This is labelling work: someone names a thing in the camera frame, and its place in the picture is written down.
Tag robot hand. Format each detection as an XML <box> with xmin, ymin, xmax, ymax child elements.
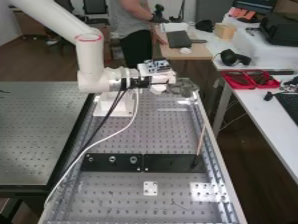
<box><xmin>136</xmin><ymin>58</ymin><xmax>201</xmax><ymax>98</ymax></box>

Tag small white circuit board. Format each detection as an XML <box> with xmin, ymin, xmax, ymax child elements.
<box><xmin>141</xmin><ymin>180</ymin><xmax>160</xmax><ymax>197</ymax></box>

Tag wooden desk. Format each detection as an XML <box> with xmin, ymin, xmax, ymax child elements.
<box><xmin>156</xmin><ymin>23</ymin><xmax>216</xmax><ymax>83</ymax></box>

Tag black closed laptop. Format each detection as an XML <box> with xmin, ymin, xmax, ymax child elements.
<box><xmin>165</xmin><ymin>30</ymin><xmax>193</xmax><ymax>50</ymax></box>

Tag person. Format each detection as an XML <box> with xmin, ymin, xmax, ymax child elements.
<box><xmin>107</xmin><ymin>0</ymin><xmax>172</xmax><ymax>70</ymax></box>

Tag black headphones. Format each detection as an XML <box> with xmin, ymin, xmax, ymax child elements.
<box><xmin>220</xmin><ymin>48</ymin><xmax>253</xmax><ymax>67</ymax></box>

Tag red tray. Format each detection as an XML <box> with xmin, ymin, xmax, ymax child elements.
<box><xmin>246</xmin><ymin>69</ymin><xmax>282</xmax><ymax>90</ymax></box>
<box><xmin>220</xmin><ymin>70</ymin><xmax>258</xmax><ymax>91</ymax></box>

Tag small wooden box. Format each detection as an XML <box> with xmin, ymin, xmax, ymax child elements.
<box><xmin>213</xmin><ymin>22</ymin><xmax>237</xmax><ymax>41</ymax></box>

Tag thin stick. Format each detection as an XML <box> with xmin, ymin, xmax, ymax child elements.
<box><xmin>192</xmin><ymin>121</ymin><xmax>209</xmax><ymax>168</ymax></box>

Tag white desk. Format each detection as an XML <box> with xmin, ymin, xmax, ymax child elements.
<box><xmin>212</xmin><ymin>74</ymin><xmax>298</xmax><ymax>185</ymax></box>
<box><xmin>193</xmin><ymin>19</ymin><xmax>298</xmax><ymax>73</ymax></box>

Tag black plate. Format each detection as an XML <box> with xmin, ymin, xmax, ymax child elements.
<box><xmin>80</xmin><ymin>152</ymin><xmax>208</xmax><ymax>174</ymax></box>

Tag clear box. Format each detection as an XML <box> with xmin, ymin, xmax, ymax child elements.
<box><xmin>38</xmin><ymin>79</ymin><xmax>250</xmax><ymax>224</ymax></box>

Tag black case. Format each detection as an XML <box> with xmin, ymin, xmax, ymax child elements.
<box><xmin>258</xmin><ymin>12</ymin><xmax>298</xmax><ymax>47</ymax></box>

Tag black keyboard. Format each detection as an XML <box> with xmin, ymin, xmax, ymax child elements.
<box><xmin>273</xmin><ymin>92</ymin><xmax>298</xmax><ymax>127</ymax></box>

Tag black cable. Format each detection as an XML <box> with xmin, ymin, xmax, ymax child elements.
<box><xmin>45</xmin><ymin>87</ymin><xmax>131</xmax><ymax>194</ymax></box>

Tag white cable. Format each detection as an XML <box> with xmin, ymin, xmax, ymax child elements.
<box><xmin>43</xmin><ymin>89</ymin><xmax>141</xmax><ymax>206</ymax></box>

